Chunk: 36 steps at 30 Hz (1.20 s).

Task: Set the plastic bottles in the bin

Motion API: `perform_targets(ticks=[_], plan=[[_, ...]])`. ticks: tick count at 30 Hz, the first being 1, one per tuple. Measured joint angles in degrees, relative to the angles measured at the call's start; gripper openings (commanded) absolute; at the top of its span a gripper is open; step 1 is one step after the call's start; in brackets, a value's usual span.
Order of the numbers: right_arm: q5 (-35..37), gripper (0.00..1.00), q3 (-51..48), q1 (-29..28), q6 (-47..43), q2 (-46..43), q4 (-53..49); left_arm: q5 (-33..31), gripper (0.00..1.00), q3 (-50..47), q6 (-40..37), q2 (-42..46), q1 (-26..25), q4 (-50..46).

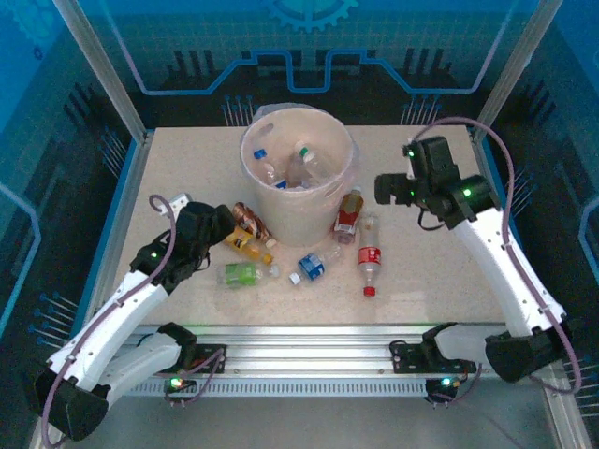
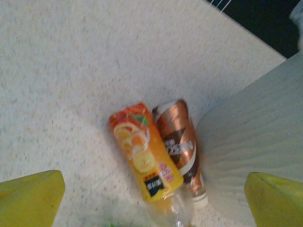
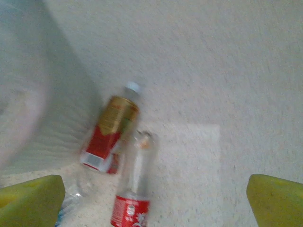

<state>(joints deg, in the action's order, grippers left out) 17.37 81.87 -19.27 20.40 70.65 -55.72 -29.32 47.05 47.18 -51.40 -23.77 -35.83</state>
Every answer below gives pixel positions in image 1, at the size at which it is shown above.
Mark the blue label white cap bottle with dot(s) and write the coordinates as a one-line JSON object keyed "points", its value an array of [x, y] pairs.
{"points": [[311, 265]]}

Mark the small green led board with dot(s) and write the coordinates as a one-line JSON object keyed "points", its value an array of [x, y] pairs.
{"points": [[444, 382], [177, 382]]}

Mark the amber energy drink bottle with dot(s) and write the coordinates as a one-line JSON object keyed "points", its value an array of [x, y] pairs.
{"points": [[348, 212]]}

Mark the clear plastic bin liner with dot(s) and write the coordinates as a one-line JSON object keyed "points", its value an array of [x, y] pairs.
{"points": [[353, 159]]}

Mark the aluminium table side rail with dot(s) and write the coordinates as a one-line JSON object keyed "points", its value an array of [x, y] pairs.
{"points": [[484, 154], [133, 187]]}

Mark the aluminium frame post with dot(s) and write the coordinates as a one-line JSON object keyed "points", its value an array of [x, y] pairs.
{"points": [[98, 65], [510, 65]]}

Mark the brown swirl label bottle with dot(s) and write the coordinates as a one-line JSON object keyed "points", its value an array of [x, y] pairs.
{"points": [[252, 220]]}

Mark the aluminium base beam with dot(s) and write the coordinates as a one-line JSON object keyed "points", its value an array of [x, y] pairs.
{"points": [[304, 348]]}

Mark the clear bottle green cap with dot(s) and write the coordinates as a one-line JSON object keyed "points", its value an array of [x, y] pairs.
{"points": [[313, 161]]}

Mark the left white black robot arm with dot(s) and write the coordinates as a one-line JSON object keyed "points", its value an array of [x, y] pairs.
{"points": [[117, 308]]}

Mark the beige plastic bin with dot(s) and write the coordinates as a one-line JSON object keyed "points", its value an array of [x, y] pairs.
{"points": [[295, 215]]}

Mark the red label cola bottle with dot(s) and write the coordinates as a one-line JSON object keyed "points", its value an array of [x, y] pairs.
{"points": [[369, 257]]}

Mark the orange juice bottle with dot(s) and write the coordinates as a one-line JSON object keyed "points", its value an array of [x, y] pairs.
{"points": [[248, 248]]}

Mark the green label bottle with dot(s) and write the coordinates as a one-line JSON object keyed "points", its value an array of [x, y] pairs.
{"points": [[238, 273]]}

